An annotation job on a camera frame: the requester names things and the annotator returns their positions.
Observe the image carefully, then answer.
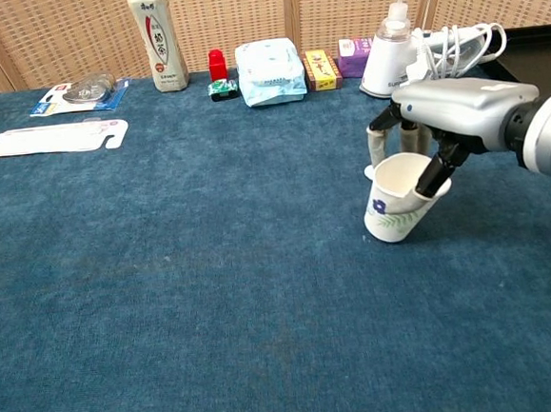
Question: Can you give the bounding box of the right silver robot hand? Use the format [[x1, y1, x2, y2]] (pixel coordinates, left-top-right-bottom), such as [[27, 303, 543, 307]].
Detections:
[[364, 71, 548, 205]]

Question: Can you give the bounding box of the white floral paper cup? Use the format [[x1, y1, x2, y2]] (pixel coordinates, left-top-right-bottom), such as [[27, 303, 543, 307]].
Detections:
[[359, 150, 441, 246]]

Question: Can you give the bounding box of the white handheld steamer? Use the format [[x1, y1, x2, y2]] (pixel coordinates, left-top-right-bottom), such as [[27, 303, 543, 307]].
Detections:
[[354, 9, 511, 101]]

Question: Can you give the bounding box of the black rectangular tray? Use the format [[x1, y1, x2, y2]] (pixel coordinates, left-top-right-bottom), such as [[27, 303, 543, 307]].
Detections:
[[471, 24, 551, 101]]

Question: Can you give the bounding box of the clear squeeze wash bottle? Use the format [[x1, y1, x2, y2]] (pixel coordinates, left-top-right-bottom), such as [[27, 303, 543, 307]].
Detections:
[[370, 0, 414, 37]]

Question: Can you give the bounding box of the purple box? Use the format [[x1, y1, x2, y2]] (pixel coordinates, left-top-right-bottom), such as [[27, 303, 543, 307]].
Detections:
[[336, 35, 377, 80]]

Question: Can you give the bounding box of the yellow and red box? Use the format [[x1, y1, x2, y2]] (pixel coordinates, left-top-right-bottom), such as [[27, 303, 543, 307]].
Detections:
[[302, 48, 344, 93]]

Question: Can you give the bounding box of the light blue wet wipes pack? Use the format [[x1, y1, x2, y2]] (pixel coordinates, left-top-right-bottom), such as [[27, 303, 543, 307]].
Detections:
[[233, 36, 309, 108]]

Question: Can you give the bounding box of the bamboo folding screen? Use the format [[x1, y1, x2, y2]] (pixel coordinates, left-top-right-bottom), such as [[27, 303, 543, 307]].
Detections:
[[0, 0, 551, 94]]

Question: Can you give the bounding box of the small green pack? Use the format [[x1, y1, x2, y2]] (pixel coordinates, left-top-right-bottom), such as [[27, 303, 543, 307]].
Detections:
[[207, 78, 241, 103]]

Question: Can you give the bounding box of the blue carpet table mat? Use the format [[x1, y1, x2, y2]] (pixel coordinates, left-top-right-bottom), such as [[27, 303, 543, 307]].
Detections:
[[0, 43, 551, 412]]

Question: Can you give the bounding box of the milk tea plastic bottle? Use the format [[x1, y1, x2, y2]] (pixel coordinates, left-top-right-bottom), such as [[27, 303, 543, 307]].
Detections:
[[126, 0, 192, 96]]

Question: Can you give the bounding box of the blue blister pack of tape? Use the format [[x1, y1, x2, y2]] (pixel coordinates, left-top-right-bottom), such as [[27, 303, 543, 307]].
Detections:
[[26, 69, 134, 118]]

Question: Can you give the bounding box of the flat white blister card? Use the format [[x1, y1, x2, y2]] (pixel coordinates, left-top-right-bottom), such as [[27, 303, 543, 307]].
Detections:
[[0, 117, 131, 160]]

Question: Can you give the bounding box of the white power cable with plug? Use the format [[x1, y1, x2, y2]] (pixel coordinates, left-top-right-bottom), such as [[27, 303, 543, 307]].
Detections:
[[398, 20, 511, 86]]

